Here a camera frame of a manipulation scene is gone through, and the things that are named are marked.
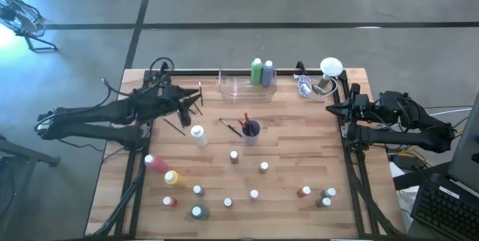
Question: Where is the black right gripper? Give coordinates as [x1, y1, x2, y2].
[325, 82, 377, 122]

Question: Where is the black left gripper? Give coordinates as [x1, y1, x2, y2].
[134, 83, 201, 128]

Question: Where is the large white paint bottle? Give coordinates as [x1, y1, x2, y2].
[189, 124, 210, 147]

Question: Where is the lavender plastic cup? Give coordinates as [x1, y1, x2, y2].
[241, 119, 262, 147]

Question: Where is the large green paint bottle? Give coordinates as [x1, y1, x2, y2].
[249, 58, 264, 87]

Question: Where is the large blue paint bottle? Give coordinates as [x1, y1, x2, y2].
[260, 59, 276, 88]

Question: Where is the large red paint bottle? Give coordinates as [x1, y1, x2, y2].
[144, 153, 170, 174]

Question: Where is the large yellow paint bottle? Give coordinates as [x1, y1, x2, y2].
[163, 170, 187, 189]

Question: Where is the large teal paint bottle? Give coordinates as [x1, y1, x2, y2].
[189, 204, 210, 222]

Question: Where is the white mushroom lamp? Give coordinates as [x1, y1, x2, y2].
[313, 56, 344, 94]

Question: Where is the clear plastic bin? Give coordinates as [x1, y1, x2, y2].
[217, 67, 280, 103]

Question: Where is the black power brick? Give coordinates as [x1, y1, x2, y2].
[392, 153, 426, 171]

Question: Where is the black desk beam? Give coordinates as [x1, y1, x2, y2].
[392, 161, 452, 192]

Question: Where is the black keyboard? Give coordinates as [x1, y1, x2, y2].
[410, 173, 479, 240]

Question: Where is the black metal stand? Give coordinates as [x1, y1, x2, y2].
[0, 135, 61, 240]

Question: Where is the black floor fan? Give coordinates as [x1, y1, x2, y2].
[0, 0, 59, 53]

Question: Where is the white lamp cable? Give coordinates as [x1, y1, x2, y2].
[293, 73, 340, 101]

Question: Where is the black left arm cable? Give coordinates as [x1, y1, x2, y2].
[100, 56, 176, 98]

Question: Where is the white floor cable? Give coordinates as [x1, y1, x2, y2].
[430, 106, 473, 118]

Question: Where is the yellow floor cable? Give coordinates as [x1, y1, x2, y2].
[388, 128, 465, 159]

